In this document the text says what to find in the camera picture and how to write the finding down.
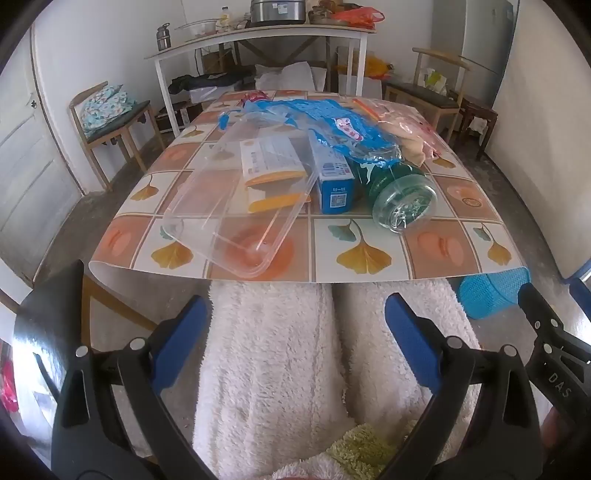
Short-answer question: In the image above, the orange white booklet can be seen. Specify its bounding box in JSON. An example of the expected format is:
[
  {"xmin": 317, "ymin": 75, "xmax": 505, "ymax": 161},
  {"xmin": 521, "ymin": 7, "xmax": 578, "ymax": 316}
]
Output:
[{"xmin": 240, "ymin": 136, "xmax": 308, "ymax": 215}]

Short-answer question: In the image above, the grey refrigerator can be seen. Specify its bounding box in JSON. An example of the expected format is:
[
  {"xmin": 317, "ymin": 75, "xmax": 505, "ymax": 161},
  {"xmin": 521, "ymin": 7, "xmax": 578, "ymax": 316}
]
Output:
[{"xmin": 462, "ymin": 0, "xmax": 515, "ymax": 97}]

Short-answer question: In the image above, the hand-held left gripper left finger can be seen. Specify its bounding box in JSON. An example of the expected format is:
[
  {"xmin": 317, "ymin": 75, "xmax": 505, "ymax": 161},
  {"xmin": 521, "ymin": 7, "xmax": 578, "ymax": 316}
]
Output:
[{"xmin": 51, "ymin": 295, "xmax": 218, "ymax": 480}]

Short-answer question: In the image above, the red cloth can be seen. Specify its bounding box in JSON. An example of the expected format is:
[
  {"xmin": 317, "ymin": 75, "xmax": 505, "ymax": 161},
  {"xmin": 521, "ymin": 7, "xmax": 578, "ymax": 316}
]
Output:
[{"xmin": 0, "ymin": 360, "xmax": 19, "ymax": 411}]

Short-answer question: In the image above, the white sack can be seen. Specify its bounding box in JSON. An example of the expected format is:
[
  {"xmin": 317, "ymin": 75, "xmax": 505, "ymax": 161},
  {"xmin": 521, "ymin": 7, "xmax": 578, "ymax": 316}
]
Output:
[{"xmin": 255, "ymin": 61, "xmax": 331, "ymax": 93}]

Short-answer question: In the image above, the silver rice cooker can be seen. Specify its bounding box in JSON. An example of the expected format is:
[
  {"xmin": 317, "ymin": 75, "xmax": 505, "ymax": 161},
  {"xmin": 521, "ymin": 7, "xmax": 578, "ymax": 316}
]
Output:
[{"xmin": 250, "ymin": 0, "xmax": 308, "ymax": 25}]

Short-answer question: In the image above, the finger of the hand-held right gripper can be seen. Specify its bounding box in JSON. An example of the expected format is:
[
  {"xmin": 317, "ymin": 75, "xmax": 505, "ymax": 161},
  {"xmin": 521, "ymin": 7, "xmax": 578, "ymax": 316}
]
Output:
[
  {"xmin": 570, "ymin": 281, "xmax": 591, "ymax": 319},
  {"xmin": 517, "ymin": 281, "xmax": 591, "ymax": 418}
]

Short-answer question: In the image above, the dark wooden stool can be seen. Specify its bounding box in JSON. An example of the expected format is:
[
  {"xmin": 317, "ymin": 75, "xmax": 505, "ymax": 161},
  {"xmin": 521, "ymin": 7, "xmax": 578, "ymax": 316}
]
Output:
[{"xmin": 450, "ymin": 90, "xmax": 499, "ymax": 160}]

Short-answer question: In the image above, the clear plastic container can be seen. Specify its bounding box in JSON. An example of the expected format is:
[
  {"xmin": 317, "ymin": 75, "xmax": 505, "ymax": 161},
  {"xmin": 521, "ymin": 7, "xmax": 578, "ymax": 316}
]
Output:
[{"xmin": 161, "ymin": 113, "xmax": 319, "ymax": 281}]

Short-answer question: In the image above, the white box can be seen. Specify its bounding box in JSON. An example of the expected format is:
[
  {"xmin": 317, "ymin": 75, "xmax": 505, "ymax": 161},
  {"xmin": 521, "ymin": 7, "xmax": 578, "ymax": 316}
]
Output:
[{"xmin": 187, "ymin": 85, "xmax": 232, "ymax": 104}]

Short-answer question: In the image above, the blue mesh basket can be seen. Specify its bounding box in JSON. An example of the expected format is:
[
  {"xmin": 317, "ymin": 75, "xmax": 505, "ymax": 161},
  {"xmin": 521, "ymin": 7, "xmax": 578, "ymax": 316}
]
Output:
[{"xmin": 457, "ymin": 268, "xmax": 532, "ymax": 320}]

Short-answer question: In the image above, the blue plastic bag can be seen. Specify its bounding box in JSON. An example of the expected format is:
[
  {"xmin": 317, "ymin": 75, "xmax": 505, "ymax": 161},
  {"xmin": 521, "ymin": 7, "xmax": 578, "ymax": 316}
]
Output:
[{"xmin": 217, "ymin": 98, "xmax": 402, "ymax": 162}]

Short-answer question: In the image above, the yellow orange bag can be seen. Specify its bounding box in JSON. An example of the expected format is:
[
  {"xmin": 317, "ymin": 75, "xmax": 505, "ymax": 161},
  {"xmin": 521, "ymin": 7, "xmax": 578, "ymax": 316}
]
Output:
[{"xmin": 365, "ymin": 55, "xmax": 393, "ymax": 79}]

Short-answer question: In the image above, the wooden chair dark seat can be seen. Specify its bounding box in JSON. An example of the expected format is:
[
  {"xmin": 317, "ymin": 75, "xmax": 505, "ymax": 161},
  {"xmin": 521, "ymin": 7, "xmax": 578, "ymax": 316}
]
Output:
[{"xmin": 385, "ymin": 47, "xmax": 495, "ymax": 144}]

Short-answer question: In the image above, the dark low shelf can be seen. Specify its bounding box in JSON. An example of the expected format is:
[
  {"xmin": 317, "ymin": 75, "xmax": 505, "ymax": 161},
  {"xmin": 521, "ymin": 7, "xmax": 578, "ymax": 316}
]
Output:
[{"xmin": 154, "ymin": 102, "xmax": 204, "ymax": 134}]

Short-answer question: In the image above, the white side table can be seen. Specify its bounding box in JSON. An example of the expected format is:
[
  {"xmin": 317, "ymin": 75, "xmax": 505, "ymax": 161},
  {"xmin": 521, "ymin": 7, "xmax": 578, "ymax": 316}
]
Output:
[{"xmin": 144, "ymin": 25, "xmax": 377, "ymax": 137}]

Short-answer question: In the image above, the blue white carton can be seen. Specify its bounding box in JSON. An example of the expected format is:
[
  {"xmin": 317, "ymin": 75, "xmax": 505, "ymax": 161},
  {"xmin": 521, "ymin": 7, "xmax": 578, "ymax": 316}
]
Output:
[{"xmin": 307, "ymin": 138, "xmax": 356, "ymax": 215}]

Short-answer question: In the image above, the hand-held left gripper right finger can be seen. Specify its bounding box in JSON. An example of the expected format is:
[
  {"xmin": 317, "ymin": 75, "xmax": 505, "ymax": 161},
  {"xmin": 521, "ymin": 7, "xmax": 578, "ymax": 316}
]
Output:
[{"xmin": 383, "ymin": 293, "xmax": 543, "ymax": 480}]

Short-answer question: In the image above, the black cloth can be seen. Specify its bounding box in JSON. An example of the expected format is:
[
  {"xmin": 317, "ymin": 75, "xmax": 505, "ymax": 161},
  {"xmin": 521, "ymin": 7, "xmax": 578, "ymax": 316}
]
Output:
[{"xmin": 168, "ymin": 73, "xmax": 257, "ymax": 93}]

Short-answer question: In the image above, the green plastic bottle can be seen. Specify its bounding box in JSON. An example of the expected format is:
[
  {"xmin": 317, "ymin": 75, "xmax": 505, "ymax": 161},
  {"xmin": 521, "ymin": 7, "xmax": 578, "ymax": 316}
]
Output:
[{"xmin": 346, "ymin": 152, "xmax": 438, "ymax": 235}]

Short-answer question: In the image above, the wooden table frame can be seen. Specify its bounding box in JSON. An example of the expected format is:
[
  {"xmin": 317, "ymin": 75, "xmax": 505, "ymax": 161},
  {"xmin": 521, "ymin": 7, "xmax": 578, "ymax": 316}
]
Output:
[{"xmin": 81, "ymin": 274, "xmax": 158, "ymax": 352}]

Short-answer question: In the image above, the floral cushion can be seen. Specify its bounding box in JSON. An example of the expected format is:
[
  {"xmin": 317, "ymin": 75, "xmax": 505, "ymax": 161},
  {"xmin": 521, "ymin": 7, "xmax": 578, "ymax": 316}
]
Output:
[{"xmin": 81, "ymin": 84, "xmax": 134, "ymax": 137}]

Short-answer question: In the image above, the white green bag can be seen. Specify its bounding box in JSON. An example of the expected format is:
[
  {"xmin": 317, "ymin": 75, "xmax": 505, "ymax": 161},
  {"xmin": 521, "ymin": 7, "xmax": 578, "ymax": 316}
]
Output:
[{"xmin": 422, "ymin": 67, "xmax": 448, "ymax": 90}]

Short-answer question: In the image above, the white door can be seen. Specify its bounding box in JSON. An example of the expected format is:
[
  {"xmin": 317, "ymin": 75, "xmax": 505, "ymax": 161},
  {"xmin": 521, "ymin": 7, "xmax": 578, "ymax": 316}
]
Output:
[{"xmin": 0, "ymin": 28, "xmax": 84, "ymax": 282}]

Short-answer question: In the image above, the white green fluffy jacket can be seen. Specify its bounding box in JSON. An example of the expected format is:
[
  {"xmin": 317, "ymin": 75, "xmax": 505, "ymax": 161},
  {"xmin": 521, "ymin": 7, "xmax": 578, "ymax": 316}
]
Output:
[{"xmin": 272, "ymin": 424, "xmax": 416, "ymax": 480}]

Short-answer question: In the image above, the person's right hand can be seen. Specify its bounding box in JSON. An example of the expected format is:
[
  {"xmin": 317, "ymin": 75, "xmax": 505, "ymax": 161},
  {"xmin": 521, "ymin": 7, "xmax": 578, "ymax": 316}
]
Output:
[{"xmin": 540, "ymin": 406, "xmax": 566, "ymax": 457}]

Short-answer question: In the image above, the orange plastic bag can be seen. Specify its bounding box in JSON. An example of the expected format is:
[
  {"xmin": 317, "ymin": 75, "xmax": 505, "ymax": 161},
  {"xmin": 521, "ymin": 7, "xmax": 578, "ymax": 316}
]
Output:
[{"xmin": 330, "ymin": 6, "xmax": 385, "ymax": 29}]

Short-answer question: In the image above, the cardboard box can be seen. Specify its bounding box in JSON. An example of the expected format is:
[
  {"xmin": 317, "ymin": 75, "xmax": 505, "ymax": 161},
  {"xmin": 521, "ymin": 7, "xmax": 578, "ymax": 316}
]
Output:
[{"xmin": 202, "ymin": 44, "xmax": 238, "ymax": 75}]

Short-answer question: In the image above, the wooden chair with cushion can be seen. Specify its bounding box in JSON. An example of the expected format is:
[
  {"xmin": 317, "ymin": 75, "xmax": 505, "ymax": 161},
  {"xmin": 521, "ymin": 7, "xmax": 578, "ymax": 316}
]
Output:
[{"xmin": 69, "ymin": 82, "xmax": 164, "ymax": 192}]

